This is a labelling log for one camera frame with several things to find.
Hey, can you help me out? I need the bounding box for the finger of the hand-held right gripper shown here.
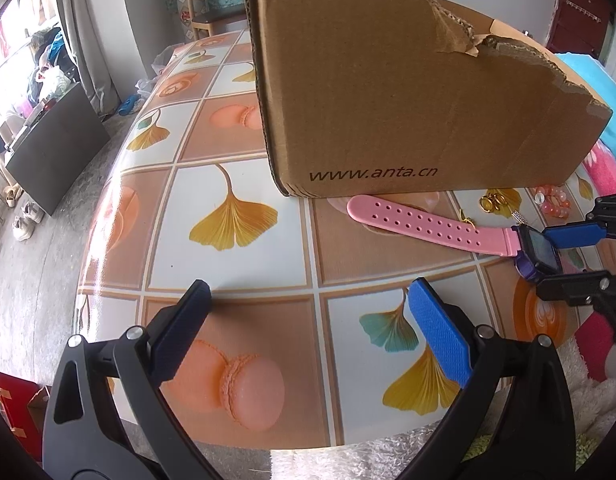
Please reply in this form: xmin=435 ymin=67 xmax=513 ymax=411
xmin=535 ymin=270 xmax=616 ymax=338
xmin=542 ymin=195 xmax=616 ymax=251

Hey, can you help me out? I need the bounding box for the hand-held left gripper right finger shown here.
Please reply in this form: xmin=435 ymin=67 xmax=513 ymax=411
xmin=403 ymin=276 xmax=576 ymax=480

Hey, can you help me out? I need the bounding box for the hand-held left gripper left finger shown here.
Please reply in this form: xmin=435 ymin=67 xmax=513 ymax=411
xmin=42 ymin=279 xmax=223 ymax=480

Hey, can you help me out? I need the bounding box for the pink bead bracelet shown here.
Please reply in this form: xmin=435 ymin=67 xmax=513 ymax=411
xmin=532 ymin=185 xmax=571 ymax=219

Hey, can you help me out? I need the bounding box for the pink strap smart watch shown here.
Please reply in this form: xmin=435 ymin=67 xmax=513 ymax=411
xmin=347 ymin=195 xmax=563 ymax=282

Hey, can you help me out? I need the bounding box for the torn cardboard box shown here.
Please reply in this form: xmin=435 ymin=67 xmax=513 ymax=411
xmin=244 ymin=0 xmax=613 ymax=197

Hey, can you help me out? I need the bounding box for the pink floral blanket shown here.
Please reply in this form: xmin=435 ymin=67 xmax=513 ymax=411
xmin=575 ymin=142 xmax=616 ymax=386

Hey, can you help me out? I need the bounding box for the white fluffy blanket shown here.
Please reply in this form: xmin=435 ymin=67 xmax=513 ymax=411
xmin=268 ymin=340 xmax=616 ymax=480

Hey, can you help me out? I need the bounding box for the blue pillow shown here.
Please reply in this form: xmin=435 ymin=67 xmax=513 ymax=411
xmin=555 ymin=52 xmax=616 ymax=166

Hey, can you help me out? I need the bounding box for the brown paper bag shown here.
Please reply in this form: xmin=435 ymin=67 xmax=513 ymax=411
xmin=27 ymin=385 xmax=51 ymax=436

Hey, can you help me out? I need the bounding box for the red paper bag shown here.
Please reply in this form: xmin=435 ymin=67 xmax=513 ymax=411
xmin=0 ymin=372 xmax=41 ymax=466

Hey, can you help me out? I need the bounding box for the dark cabinet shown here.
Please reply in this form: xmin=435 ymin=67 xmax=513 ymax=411
xmin=5 ymin=82 xmax=111 ymax=216

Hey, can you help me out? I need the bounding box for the red wooden door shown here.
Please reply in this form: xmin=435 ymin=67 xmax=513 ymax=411
xmin=545 ymin=0 xmax=616 ymax=63

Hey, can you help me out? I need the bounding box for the pile of clothes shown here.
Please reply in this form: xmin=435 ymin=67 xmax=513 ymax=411
xmin=25 ymin=27 xmax=81 ymax=103

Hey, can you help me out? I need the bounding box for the grey curtain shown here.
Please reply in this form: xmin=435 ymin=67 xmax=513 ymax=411
xmin=53 ymin=0 xmax=144 ymax=121

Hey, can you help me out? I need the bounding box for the wooden chair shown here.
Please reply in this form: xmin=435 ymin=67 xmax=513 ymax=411
xmin=180 ymin=0 xmax=256 ymax=41

